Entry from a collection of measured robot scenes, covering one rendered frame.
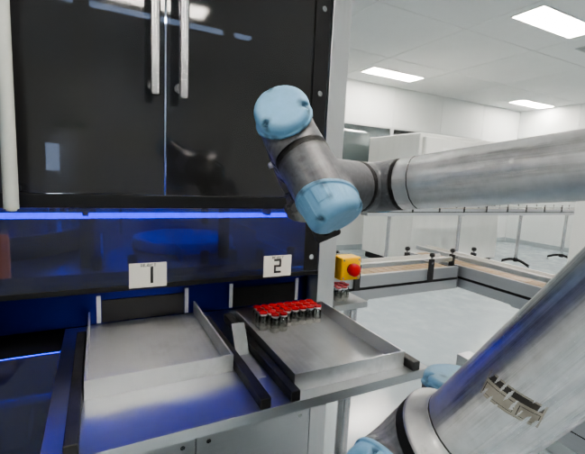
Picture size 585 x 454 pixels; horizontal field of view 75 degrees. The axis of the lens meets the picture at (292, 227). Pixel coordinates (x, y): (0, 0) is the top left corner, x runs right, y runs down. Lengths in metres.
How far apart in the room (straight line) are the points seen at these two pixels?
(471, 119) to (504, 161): 8.48
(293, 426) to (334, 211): 0.96
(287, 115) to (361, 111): 6.50
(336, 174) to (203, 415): 0.45
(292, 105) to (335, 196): 0.13
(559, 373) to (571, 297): 0.06
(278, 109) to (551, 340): 0.37
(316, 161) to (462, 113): 8.31
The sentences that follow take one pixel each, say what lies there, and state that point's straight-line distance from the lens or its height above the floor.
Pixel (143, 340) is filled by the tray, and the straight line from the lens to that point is 0.96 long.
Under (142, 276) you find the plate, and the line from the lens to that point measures 0.97.
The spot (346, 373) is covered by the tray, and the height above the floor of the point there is 0.89.
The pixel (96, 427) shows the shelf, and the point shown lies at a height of 0.88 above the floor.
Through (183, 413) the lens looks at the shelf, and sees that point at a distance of 0.71.
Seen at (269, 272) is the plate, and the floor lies 1.00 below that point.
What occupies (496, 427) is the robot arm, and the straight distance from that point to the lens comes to 0.39.
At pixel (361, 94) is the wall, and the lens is 7.02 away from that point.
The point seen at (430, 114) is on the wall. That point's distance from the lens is 8.08.
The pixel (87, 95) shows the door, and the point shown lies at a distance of 0.96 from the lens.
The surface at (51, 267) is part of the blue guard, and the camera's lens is 0.97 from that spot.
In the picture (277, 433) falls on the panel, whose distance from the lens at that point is 1.30.
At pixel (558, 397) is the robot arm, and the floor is 1.12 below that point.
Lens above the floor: 1.27
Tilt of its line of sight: 8 degrees down
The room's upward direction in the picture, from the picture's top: 3 degrees clockwise
